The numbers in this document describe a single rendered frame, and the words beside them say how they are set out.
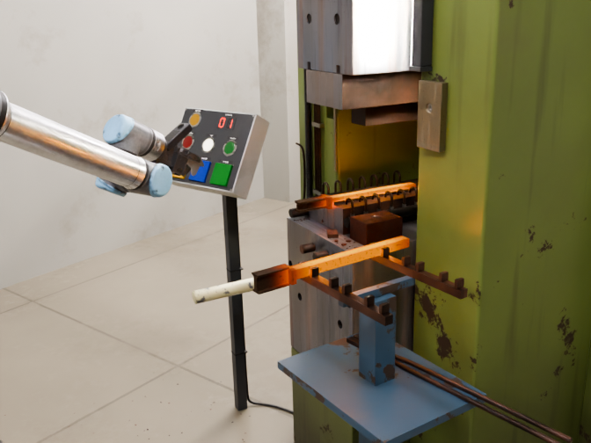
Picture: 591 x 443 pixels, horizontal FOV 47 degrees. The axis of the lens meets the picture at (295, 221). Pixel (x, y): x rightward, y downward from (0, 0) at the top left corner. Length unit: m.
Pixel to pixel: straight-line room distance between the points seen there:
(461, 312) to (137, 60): 3.33
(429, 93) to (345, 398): 0.76
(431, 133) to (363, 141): 0.52
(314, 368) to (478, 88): 0.76
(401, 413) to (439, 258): 0.48
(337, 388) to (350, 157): 0.87
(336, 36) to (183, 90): 3.17
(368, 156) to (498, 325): 0.74
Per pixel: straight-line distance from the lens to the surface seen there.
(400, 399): 1.55
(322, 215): 2.01
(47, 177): 4.33
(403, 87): 1.94
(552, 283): 1.90
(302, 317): 2.13
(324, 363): 1.68
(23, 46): 4.21
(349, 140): 2.18
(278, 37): 5.34
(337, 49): 1.84
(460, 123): 1.68
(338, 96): 1.85
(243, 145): 2.26
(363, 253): 1.61
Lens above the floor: 1.54
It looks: 18 degrees down
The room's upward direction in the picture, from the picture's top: 2 degrees counter-clockwise
